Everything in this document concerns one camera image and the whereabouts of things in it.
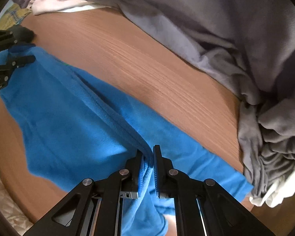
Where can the grey bed sheet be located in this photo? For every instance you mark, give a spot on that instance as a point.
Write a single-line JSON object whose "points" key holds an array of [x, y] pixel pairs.
{"points": [[249, 47]]}

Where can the white mattress cloth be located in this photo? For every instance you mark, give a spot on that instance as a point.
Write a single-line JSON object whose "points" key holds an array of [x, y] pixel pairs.
{"points": [[283, 187]]}

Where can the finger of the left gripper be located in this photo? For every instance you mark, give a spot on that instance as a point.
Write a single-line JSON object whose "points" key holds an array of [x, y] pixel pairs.
{"points": [[8, 38], [7, 70]]}

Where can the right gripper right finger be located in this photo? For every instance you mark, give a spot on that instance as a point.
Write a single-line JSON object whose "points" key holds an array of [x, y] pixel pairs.
{"points": [[202, 207]]}

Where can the beige quilted fabric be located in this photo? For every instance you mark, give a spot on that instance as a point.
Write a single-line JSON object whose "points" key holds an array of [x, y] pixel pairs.
{"points": [[12, 212]]}

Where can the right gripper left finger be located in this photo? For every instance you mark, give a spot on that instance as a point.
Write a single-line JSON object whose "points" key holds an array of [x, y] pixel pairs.
{"points": [[93, 207]]}

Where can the yellow plaid blanket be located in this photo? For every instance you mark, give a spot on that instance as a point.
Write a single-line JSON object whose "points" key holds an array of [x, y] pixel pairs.
{"points": [[14, 15]]}

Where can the blue fleece pants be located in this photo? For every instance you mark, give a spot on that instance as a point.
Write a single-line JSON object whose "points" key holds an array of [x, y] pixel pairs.
{"points": [[75, 126]]}

